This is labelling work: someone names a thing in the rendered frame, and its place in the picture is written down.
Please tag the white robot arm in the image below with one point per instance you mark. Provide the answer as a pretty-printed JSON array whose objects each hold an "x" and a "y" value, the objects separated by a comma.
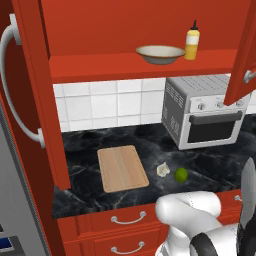
[{"x": 186, "y": 210}]

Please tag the wooden cutting board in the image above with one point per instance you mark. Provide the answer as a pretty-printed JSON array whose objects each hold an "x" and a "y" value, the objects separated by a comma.
[{"x": 122, "y": 168}]

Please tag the white garlic bulb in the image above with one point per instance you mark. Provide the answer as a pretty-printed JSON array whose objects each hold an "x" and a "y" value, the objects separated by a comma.
[{"x": 163, "y": 170}]

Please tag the green lime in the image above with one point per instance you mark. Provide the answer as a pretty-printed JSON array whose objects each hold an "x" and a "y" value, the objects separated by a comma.
[{"x": 181, "y": 175}]

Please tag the beige bowl with brown rim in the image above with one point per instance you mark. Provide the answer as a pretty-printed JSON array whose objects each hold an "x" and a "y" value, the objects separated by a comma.
[{"x": 160, "y": 54}]

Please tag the yellow condiment bottle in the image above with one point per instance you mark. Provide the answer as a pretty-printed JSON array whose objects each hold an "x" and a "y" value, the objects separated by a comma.
[{"x": 192, "y": 46}]

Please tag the grey toaster oven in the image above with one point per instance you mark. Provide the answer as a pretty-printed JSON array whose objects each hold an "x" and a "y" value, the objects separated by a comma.
[{"x": 203, "y": 113}]

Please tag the red drawer front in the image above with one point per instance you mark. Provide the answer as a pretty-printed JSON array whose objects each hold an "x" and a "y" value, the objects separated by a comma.
[
  {"x": 228, "y": 200},
  {"x": 100, "y": 221},
  {"x": 103, "y": 245}
]

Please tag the grey fridge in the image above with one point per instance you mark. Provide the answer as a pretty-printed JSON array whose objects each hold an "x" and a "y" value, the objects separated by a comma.
[{"x": 13, "y": 200}]

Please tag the red wall cabinet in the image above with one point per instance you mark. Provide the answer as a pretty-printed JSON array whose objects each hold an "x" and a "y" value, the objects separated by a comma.
[{"x": 133, "y": 68}]

